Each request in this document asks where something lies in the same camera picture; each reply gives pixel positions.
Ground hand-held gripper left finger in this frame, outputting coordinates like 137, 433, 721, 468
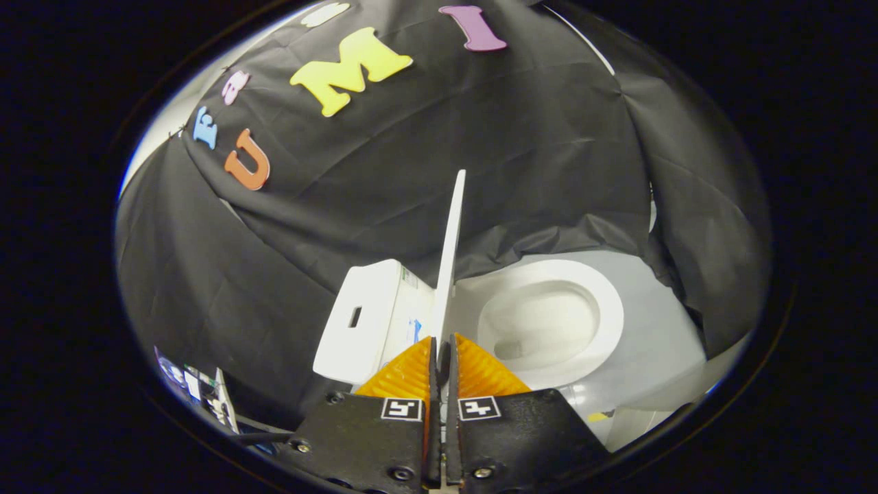
278, 336, 441, 491

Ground white toilet lid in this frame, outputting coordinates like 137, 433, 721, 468
431, 169, 467, 344

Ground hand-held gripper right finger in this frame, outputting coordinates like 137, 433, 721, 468
446, 333, 611, 489

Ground white cluttered equipment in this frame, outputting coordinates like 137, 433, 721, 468
154, 345, 241, 435

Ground black backdrop cloth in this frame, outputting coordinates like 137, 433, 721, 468
115, 0, 773, 430

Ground white toilet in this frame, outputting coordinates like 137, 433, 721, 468
313, 259, 625, 393

